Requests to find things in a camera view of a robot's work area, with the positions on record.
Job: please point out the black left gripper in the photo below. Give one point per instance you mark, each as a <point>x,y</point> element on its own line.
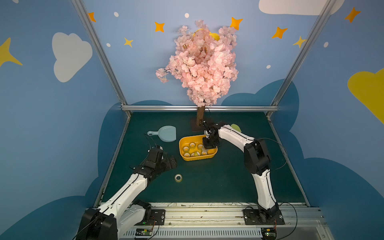
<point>167,162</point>

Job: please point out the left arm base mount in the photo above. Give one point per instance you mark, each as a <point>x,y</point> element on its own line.
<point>150,216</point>

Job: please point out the right green circuit board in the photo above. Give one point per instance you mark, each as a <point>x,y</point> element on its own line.
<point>268,234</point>

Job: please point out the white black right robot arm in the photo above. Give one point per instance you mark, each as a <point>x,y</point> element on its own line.
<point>256,159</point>

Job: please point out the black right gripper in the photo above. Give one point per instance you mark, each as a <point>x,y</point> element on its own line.
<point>210,141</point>

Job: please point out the green trowel wooden handle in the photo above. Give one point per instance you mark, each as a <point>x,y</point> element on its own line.
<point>236,127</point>

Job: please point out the green circuit board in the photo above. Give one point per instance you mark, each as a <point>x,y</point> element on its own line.
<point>146,233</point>
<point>268,234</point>

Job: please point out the dark metal tree base plate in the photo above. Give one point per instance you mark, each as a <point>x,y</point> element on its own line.
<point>200,128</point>

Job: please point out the light blue plastic dustpan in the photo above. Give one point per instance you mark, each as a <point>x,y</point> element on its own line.
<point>166,134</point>

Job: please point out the left green circuit board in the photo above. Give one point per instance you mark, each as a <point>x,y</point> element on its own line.
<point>146,233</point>

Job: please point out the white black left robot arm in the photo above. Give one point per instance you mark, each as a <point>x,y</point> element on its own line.
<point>111,220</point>

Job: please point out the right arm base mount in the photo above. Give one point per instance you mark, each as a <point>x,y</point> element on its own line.
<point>253,217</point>

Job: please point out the yellow plastic storage box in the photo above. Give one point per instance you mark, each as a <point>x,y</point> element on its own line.
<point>197,140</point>

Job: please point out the pink blossom artificial tree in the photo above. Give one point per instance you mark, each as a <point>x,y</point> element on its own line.
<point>204,63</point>

